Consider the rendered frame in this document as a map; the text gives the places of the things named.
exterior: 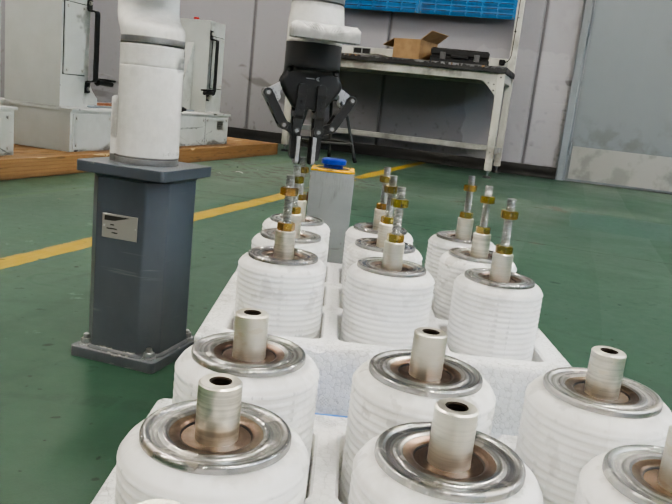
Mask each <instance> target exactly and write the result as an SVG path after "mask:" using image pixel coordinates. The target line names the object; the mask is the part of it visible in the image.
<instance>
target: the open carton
mask: <svg viewBox="0 0 672 504"><path fill-rule="evenodd" d="M447 37H449V36H448V35H445V34H442V33H439V32H436V31H431V32H430V33H428V34H427V35H426V36H424V37H423V38H422V39H407V38H393V39H391V40H389V41H387V42H386V43H384V44H383V45H387V46H391V47H393V54H392V57H397V58H409V59H420V60H430V56H431V55H432V54H431V48H433V47H437V46H438V44H439V43H440V42H442V41H443V40H444V39H446V38H447Z"/></svg>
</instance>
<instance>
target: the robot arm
mask: <svg viewBox="0 0 672 504"><path fill-rule="evenodd" d="M344 6H345V0H292V3H291V9H290V13H289V18H288V28H287V39H286V51H285V62H284V70H283V73H282V75H281V76H280V78H279V82H278V83H276V84H274V85H272V86H270V87H264V88H263V89H262V95H263V97H264V99H265V101H266V103H267V105H268V107H269V109H270V112H271V114H272V116H273V118H274V120H275V122H276V124H277V126H278V127H279V128H281V129H283V130H286V131H287V132H288V133H289V135H290V137H289V148H288V155H289V157H290V158H292V162H293V163H295V164H299V161H300V151H301V140H302V136H300V133H301V128H302V120H303V117H304V110H307V109H309V110H311V136H309V141H308V152H307V164H309V165H314V162H315V160H316V161H318V159H319V156H320V146H321V138H322V137H323V136H324V135H327V134H333V133H335V132H336V130H337V129H338V128H339V126H340V125H341V123H342V122H343V121H344V119H345V118H346V117H347V115H348V114H349V112H350V111H351V110H352V108H353V107H354V106H355V104H356V102H357V100H356V98H355V97H352V96H350V95H348V94H347V93H346V92H345V91H343V90H342V85H341V82H340V78H339V73H340V64H341V54H342V44H349V45H360V39H361V32H360V30H359V29H358V28H355V27H347V26H344ZM118 21H119V26H120V33H121V34H120V41H121V42H120V64H119V87H118V95H114V96H113V97H112V109H111V134H110V158H109V160H113V161H117V162H120V163H125V164H131V165H139V166H151V167H175V166H178V158H179V142H180V128H181V111H182V95H183V78H184V60H185V50H184V49H185V43H186V33H185V30H184V29H183V27H182V25H181V21H180V0H118ZM281 89H282V90H283V92H284V94H285V96H286V97H287V99H288V101H289V103H290V104H291V106H292V107H291V120H290V122H288V121H287V120H286V118H285V115H284V113H283V111H282V109H281V107H280V105H279V103H278V100H279V99H280V98H281V95H280V91H281ZM336 96H338V100H337V106H338V108H337V109H336V111H335V112H334V113H333V115H332V116H331V118H330V119H329V120H328V122H327V123H326V125H323V123H324V118H325V109H326V108H327V107H328V106H329V104H330V103H331V102H332V101H333V100H334V99H335V97H336Z"/></svg>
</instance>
